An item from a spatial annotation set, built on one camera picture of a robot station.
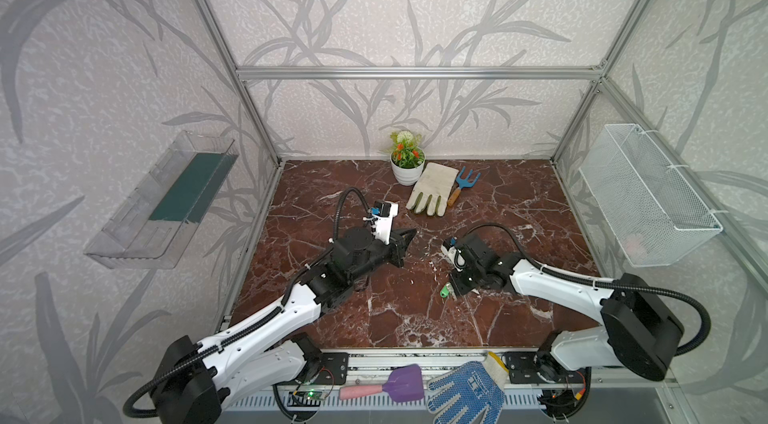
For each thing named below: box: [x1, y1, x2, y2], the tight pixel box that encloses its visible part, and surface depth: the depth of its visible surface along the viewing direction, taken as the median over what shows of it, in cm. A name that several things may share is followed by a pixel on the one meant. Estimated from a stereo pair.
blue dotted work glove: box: [427, 352, 509, 424], surface depth 72 cm
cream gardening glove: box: [406, 162, 459, 217], surface depth 110 cm
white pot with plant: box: [390, 130, 426, 187], surface depth 105 cm
